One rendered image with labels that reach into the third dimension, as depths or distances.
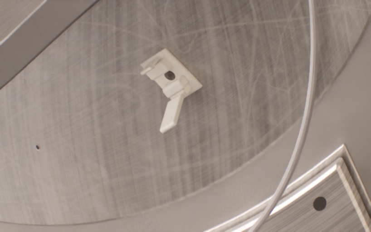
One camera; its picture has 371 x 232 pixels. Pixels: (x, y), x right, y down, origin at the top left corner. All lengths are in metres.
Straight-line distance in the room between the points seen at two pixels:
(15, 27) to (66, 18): 0.04
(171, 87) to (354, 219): 0.13
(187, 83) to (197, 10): 0.04
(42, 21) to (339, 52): 0.15
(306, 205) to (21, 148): 0.17
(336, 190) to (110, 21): 0.14
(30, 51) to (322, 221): 0.18
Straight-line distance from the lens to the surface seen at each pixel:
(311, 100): 0.89
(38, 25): 0.91
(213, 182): 0.98
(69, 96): 0.99
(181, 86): 0.95
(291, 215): 0.96
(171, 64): 0.95
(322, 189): 0.94
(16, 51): 0.93
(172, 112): 0.94
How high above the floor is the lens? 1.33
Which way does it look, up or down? 35 degrees down
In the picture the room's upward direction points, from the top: 6 degrees counter-clockwise
